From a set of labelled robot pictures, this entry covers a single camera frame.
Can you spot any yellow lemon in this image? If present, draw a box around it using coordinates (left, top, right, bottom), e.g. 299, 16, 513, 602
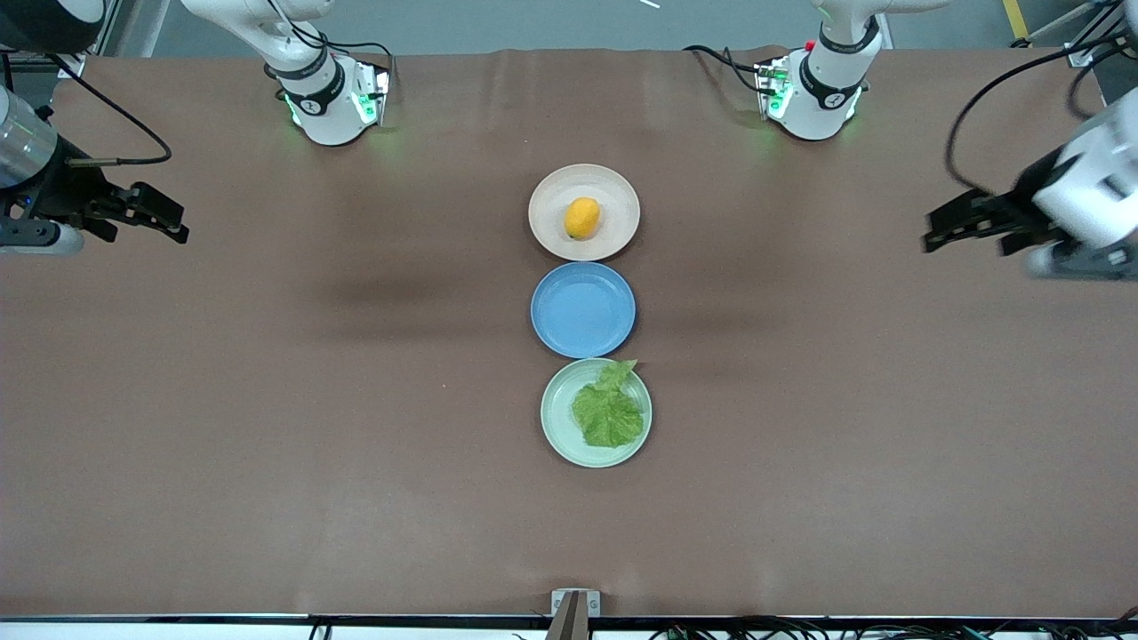
564, 196, 603, 242

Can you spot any green lettuce leaf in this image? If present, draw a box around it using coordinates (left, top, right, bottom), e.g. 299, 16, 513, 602
570, 359, 646, 449

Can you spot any brown table cover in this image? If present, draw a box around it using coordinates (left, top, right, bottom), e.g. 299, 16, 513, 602
0, 46, 1138, 621

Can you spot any beige round plate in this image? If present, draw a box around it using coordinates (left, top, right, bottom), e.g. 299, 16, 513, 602
528, 164, 642, 263

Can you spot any blue round plate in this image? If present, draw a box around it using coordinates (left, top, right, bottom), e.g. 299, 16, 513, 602
530, 261, 638, 360

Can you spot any pale green round plate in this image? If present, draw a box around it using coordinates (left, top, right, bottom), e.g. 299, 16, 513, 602
540, 357, 654, 470

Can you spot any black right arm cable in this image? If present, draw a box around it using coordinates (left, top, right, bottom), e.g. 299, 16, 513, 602
52, 55, 172, 168

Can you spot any long black left arm cable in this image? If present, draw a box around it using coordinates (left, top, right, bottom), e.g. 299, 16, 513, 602
943, 36, 1138, 194

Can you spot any short black left arm cable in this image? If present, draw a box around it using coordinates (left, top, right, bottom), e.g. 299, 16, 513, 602
1067, 53, 1123, 122

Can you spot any aluminium frame profile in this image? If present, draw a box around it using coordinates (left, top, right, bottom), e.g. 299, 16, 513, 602
1022, 0, 1138, 70
92, 0, 172, 60

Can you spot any black left base cable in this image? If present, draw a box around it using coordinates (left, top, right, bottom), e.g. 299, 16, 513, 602
682, 44, 771, 95

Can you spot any white table edge rail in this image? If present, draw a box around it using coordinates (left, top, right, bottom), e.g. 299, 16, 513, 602
0, 612, 1138, 640

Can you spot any black cable bundle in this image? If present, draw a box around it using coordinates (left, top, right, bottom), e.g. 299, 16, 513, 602
647, 615, 1138, 640

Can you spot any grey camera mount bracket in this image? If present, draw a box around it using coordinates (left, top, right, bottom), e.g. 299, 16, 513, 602
544, 588, 602, 640

